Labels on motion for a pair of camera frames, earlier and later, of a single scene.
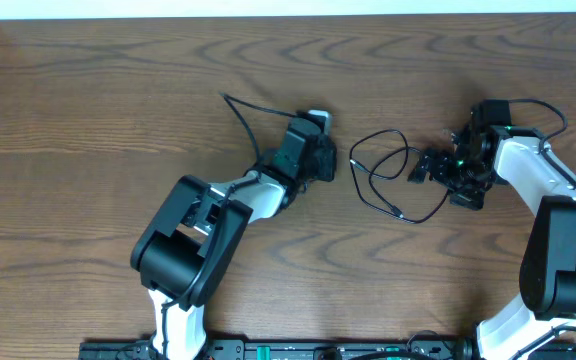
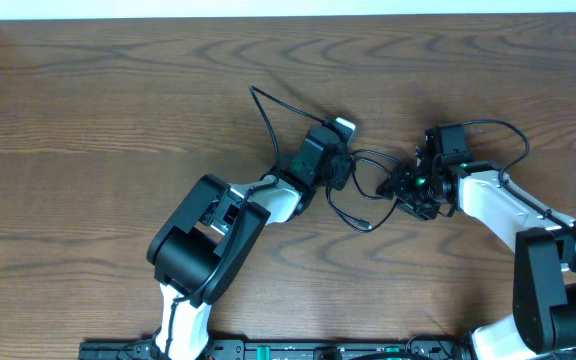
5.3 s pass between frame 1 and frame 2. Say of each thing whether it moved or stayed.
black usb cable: moved
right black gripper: moved
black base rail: stayed
